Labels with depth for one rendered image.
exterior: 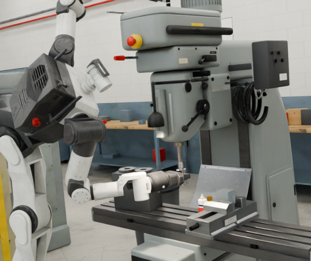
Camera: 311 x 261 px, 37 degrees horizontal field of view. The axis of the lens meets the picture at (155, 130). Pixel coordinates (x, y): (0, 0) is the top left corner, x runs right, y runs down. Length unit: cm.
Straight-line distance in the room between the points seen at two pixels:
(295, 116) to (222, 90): 376
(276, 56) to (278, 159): 64
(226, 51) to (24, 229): 124
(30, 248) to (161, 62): 101
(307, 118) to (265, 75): 378
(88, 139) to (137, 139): 644
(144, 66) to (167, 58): 14
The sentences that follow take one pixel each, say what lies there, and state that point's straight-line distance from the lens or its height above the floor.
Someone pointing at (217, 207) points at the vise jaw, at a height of 104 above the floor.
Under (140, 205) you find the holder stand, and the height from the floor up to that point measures 98.
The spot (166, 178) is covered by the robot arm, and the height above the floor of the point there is 116.
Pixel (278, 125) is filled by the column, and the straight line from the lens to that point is 255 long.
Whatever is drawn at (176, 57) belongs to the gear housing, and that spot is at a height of 168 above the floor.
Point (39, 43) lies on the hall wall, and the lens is 1031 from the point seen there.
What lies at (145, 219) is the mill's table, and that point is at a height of 94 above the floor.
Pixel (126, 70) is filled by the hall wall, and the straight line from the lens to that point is 831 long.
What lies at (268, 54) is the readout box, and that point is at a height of 166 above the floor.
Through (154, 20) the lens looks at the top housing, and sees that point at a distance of 191.
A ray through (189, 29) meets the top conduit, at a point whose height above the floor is 179.
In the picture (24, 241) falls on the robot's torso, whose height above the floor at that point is 93.
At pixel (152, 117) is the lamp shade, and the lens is 191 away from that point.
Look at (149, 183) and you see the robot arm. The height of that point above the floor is 115.
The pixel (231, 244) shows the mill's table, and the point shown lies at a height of 91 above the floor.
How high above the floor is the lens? 161
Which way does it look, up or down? 7 degrees down
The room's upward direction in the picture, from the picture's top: 5 degrees counter-clockwise
